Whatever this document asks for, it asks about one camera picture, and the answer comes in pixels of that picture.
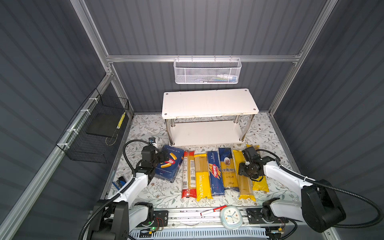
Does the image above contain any blue rigatoni pasta box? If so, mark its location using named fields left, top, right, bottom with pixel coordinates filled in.
left=155, top=145, right=185, bottom=183

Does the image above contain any blue yellow spaghetti bag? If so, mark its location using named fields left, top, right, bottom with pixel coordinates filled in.
left=219, top=148, right=239, bottom=192

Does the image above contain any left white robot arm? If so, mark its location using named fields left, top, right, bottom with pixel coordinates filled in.
left=78, top=137, right=168, bottom=240

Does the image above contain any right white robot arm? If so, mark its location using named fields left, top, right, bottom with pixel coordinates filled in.
left=238, top=147, right=384, bottom=233

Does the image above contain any white two-tier shelf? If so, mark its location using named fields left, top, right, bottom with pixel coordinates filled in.
left=162, top=89, right=259, bottom=147

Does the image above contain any blue black small tool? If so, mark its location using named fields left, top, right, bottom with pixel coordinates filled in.
left=112, top=176, right=127, bottom=191

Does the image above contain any blue spaghetti box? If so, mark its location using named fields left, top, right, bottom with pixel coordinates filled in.
left=207, top=151, right=225, bottom=197

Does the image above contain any red spaghetti bag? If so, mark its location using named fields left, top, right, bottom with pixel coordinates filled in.
left=182, top=151, right=197, bottom=199

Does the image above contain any red white marker pen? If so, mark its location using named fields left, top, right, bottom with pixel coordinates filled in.
left=200, top=205, right=227, bottom=216

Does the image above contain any white alarm clock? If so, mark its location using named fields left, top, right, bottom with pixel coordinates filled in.
left=220, top=206, right=243, bottom=230

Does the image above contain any yellow Pastatime spaghetti bag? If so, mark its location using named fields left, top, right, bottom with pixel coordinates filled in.
left=194, top=154, right=213, bottom=202

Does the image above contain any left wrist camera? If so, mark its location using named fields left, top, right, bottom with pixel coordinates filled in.
left=149, top=137, right=158, bottom=147

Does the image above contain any black wire basket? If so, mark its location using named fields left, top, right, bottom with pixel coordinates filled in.
left=57, top=89, right=130, bottom=164

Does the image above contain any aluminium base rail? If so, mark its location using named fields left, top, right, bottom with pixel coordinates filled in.
left=128, top=206, right=289, bottom=240

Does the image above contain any white wire mesh basket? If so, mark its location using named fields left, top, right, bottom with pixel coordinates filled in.
left=173, top=58, right=242, bottom=85

